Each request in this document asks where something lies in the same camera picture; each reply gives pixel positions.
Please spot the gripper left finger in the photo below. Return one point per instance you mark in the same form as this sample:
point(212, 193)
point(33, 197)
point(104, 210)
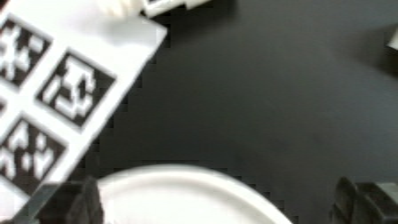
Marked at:
point(65, 204)

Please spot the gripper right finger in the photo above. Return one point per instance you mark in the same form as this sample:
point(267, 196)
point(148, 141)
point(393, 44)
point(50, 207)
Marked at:
point(365, 203)

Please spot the white round table top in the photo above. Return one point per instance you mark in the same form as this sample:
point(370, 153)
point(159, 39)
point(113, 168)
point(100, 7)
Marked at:
point(182, 194)

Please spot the white cylindrical table leg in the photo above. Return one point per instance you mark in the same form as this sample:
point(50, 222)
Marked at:
point(123, 8)

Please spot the white marker sheet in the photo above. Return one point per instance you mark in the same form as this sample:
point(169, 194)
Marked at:
point(73, 54)

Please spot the white right fence bar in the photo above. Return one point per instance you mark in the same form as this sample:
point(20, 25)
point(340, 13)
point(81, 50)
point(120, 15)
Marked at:
point(393, 41)

